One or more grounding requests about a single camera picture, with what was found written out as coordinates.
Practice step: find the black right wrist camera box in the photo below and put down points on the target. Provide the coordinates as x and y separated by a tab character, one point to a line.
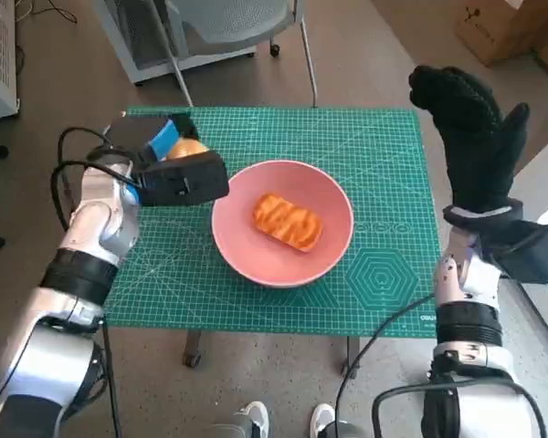
534	255

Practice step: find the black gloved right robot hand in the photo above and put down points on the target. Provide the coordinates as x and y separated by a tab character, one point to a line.
475	146

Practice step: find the table leg with caster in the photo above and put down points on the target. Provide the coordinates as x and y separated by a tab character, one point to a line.
192	349
352	356

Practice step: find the long striped toy bread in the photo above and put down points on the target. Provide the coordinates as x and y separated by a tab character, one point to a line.
287	221

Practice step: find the pink bowl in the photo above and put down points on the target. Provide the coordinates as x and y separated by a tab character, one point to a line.
242	246

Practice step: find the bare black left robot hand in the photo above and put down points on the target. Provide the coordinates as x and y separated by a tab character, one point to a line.
137	132

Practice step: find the round toy bread bun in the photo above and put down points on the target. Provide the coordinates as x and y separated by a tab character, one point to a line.
189	148

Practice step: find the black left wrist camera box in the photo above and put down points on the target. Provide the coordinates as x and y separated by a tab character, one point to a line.
182	182

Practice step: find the person's white shoe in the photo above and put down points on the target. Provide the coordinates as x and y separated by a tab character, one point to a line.
256	415
323	415

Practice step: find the grey mesh chair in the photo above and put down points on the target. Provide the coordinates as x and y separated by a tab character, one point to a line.
237	23

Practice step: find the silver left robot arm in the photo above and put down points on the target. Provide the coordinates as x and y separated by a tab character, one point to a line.
91	223

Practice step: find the printed cardboard box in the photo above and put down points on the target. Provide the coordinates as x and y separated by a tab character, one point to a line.
493	32

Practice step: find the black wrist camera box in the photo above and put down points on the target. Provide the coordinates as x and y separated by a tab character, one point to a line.
182	182
534	255

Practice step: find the green cutting mat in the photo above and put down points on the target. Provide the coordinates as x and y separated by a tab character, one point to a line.
347	137

